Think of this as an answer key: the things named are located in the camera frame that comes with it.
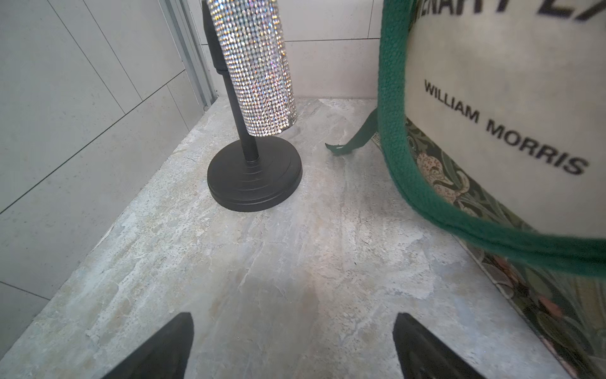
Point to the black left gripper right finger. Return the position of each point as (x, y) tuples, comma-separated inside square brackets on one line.
[(422, 355)]

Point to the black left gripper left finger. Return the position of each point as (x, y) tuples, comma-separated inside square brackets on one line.
[(163, 355)]

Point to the canvas tote bag green handles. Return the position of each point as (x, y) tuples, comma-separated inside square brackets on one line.
[(491, 120)]

